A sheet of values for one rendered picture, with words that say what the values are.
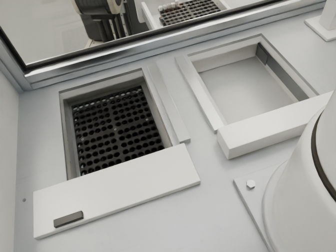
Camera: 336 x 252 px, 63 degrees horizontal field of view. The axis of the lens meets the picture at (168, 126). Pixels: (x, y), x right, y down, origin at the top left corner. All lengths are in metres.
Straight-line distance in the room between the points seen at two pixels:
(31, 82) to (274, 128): 0.53
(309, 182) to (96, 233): 0.32
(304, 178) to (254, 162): 0.20
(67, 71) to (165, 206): 0.40
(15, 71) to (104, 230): 0.40
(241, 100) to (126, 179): 0.39
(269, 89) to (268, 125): 0.29
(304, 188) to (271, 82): 0.52
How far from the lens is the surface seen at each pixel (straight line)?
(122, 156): 0.57
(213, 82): 0.78
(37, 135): 0.62
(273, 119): 0.51
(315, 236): 0.34
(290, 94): 0.77
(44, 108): 0.66
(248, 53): 0.85
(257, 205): 0.45
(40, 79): 0.70
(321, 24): 0.81
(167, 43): 0.69
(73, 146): 0.70
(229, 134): 0.48
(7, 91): 0.68
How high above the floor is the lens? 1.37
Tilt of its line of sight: 52 degrees down
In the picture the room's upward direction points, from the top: 9 degrees counter-clockwise
